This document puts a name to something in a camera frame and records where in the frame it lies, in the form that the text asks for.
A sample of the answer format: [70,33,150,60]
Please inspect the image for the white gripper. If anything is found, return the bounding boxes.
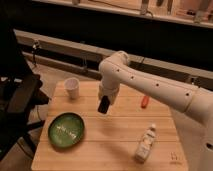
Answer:
[98,85,119,105]

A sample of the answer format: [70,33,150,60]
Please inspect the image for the black rectangular eraser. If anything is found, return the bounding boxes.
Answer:
[98,96,110,114]

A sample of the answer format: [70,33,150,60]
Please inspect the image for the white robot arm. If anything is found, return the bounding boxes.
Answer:
[98,51,213,171]

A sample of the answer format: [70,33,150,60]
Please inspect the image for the small orange red object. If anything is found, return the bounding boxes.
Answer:
[141,95,149,108]

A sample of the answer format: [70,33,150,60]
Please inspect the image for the wooden table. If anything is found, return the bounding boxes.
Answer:
[32,81,188,171]

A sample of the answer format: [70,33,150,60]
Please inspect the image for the green glazed bowl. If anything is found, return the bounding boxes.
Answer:
[48,112,85,148]

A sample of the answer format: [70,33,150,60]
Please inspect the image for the white plastic bottle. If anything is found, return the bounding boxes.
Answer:
[134,124,156,163]

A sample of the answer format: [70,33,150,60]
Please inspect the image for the black stand on left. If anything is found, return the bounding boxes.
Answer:
[0,19,49,162]

